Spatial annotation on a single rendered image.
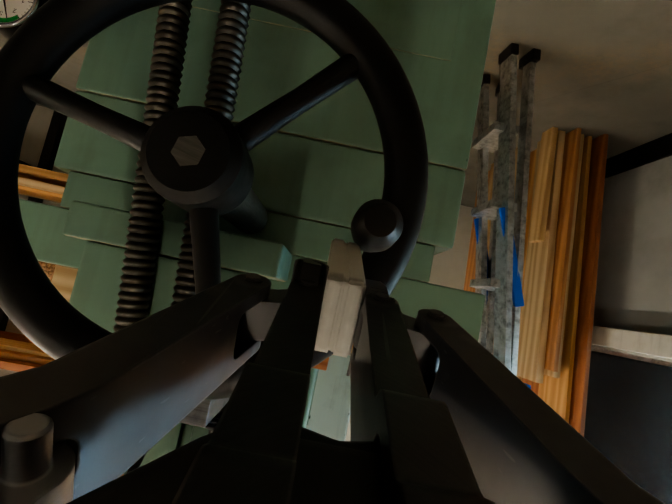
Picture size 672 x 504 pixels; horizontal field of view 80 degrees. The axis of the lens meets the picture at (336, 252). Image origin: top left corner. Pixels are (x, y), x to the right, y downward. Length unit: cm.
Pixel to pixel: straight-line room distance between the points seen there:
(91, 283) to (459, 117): 40
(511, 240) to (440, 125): 86
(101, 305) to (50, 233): 16
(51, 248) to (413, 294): 38
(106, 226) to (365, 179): 25
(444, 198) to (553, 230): 144
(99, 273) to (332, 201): 23
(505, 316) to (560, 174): 84
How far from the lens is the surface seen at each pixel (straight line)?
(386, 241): 19
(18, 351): 290
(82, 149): 52
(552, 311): 184
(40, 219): 53
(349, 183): 44
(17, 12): 54
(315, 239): 43
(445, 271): 312
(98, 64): 55
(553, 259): 187
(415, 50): 52
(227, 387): 25
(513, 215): 132
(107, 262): 38
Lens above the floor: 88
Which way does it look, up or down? 6 degrees down
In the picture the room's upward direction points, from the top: 168 degrees counter-clockwise
